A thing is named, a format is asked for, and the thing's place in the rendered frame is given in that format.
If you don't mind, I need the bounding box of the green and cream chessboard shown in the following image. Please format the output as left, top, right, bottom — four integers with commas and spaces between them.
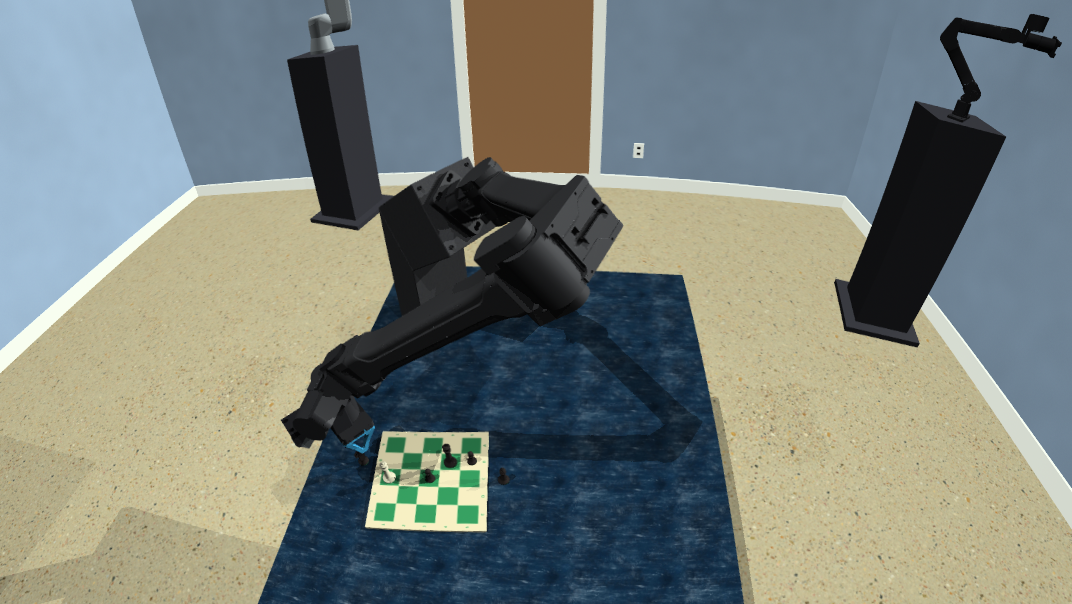
364, 431, 489, 532

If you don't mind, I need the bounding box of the white chess queen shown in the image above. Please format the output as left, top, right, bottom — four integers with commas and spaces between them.
379, 461, 396, 484

